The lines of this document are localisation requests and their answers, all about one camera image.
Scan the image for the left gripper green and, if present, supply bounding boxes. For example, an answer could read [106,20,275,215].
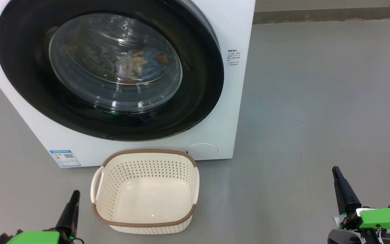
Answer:
[0,190,81,244]

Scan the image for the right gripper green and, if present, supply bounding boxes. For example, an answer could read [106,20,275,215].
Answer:
[327,166,390,244]

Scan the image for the black-rimmed glass washer door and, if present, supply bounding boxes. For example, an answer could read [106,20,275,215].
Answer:
[0,0,225,142]

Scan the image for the blue orange cream garment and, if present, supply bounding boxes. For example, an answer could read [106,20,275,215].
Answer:
[115,50,148,79]

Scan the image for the blue bear-print garment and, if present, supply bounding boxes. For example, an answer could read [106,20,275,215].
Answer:
[141,47,170,73]

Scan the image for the white front-load washing machine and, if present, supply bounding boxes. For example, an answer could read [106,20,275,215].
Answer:
[0,0,256,168]

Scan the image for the blue energy label sticker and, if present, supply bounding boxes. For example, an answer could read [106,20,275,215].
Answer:
[49,150,81,168]

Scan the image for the cream perforated laundry basket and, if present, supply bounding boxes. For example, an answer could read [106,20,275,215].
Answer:
[91,149,200,235]

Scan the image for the round white filter cover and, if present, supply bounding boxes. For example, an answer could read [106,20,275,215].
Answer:
[186,143,218,159]

